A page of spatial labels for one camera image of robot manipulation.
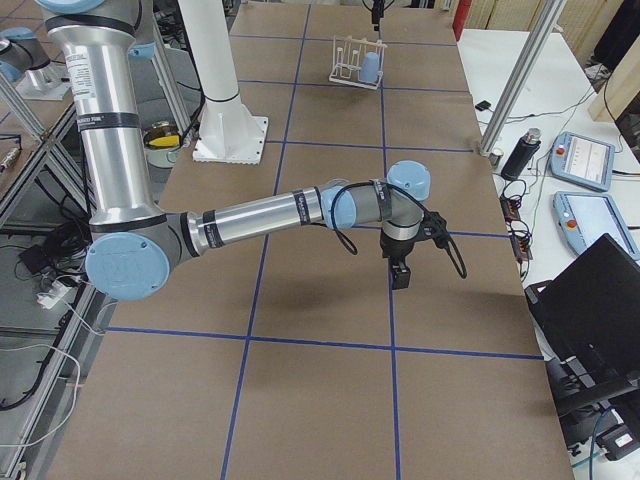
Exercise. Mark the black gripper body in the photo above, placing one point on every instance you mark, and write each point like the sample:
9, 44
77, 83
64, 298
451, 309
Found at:
394, 250
377, 10

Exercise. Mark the light blue plastic cup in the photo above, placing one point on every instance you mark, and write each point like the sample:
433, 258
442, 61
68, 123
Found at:
369, 70

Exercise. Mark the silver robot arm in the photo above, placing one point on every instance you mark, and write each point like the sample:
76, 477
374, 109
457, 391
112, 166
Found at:
135, 243

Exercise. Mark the orange black usb hub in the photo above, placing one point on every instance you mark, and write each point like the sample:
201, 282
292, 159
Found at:
518, 230

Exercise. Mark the small black adapter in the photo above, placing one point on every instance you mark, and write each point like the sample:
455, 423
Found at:
483, 105

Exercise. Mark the black water bottle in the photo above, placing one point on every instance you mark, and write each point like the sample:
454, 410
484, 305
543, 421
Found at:
523, 152

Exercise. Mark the near teach pendant tablet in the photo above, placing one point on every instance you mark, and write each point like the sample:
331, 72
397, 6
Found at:
583, 218

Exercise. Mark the teach pendant tablet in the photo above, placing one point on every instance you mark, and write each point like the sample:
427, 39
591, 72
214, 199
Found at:
583, 218
582, 161

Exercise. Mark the far teach pendant tablet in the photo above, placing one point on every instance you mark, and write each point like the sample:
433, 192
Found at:
582, 161

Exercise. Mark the black monitor back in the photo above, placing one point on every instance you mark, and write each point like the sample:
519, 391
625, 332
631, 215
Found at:
590, 313

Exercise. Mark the wooden board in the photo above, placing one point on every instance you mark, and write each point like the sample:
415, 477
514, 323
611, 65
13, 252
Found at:
618, 51

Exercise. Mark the white power adapter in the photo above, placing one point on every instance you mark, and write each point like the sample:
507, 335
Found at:
56, 294

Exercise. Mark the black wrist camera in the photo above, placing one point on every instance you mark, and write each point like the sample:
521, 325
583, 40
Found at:
433, 227

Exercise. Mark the white wire cup holder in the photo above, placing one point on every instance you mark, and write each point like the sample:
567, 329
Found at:
347, 56

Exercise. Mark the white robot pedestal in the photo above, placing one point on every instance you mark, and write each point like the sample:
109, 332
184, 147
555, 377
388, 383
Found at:
228, 131

